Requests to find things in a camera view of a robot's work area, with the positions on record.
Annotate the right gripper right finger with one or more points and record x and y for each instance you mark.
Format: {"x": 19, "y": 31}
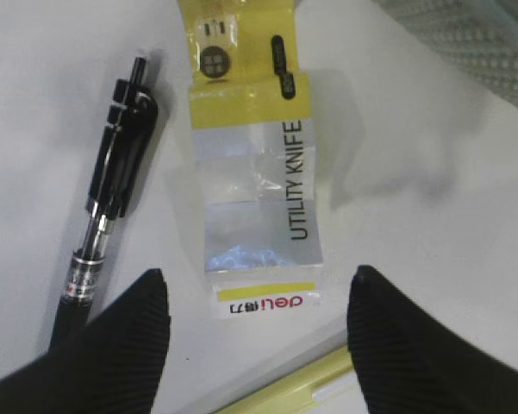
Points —
{"x": 408, "y": 362}

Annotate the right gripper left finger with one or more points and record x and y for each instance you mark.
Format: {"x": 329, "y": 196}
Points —
{"x": 113, "y": 365}

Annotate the yellow utility knife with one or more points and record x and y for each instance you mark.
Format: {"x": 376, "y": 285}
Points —
{"x": 326, "y": 385}

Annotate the black pen right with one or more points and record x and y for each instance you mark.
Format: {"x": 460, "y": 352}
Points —
{"x": 131, "y": 120}

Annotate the green woven plastic basket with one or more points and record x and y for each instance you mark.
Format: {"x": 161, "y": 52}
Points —
{"x": 480, "y": 38}

